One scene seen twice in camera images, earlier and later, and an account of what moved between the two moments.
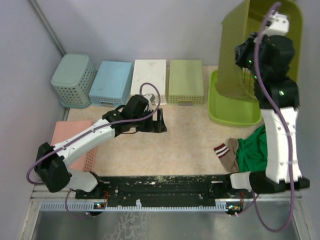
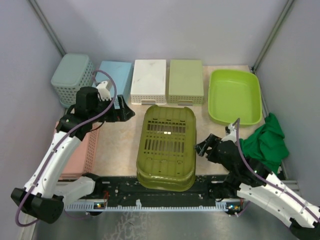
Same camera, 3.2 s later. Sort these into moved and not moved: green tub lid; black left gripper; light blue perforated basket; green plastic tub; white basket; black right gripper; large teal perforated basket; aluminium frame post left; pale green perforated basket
Moved: green plastic tub; black right gripper; black left gripper
Not moved: large teal perforated basket; white basket; green tub lid; aluminium frame post left; pale green perforated basket; light blue perforated basket
